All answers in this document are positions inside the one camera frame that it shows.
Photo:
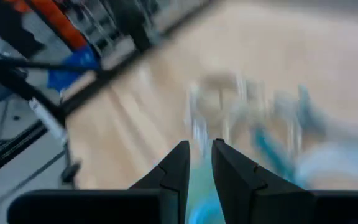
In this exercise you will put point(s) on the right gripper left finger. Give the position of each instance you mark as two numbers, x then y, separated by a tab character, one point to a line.
104	208

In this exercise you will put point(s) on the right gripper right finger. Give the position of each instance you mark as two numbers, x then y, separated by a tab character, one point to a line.
275	205

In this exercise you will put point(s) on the blue object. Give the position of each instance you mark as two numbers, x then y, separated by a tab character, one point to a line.
73	71

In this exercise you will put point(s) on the orange bar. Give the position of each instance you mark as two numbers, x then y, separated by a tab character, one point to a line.
61	25

